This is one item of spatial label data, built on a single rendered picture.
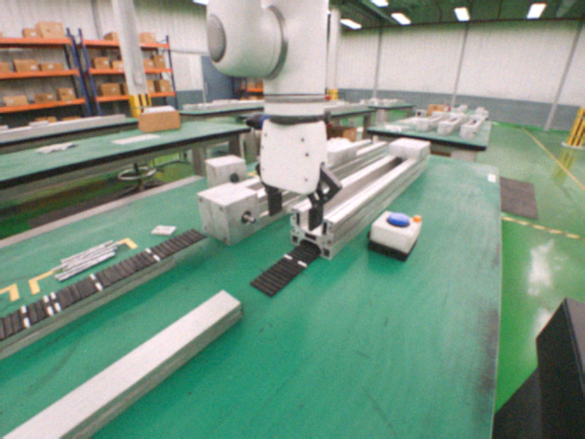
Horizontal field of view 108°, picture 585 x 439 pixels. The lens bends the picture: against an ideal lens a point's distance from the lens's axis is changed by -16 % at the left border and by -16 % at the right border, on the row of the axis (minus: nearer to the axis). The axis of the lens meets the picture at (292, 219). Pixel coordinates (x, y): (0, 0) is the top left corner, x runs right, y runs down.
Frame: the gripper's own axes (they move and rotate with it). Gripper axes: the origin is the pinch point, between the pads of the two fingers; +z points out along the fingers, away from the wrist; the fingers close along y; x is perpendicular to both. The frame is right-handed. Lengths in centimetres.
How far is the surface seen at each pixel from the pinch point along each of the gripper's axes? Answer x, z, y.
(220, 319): -18.2, 7.9, 1.8
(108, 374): -31.8, 7.7, -1.2
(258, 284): -8.3, 10.2, -1.0
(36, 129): -4, 3, -336
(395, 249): 13.7, 8.6, 14.4
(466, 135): 196, 8, 11
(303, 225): 6.1, 5.6, -2.4
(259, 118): 35, -10, -43
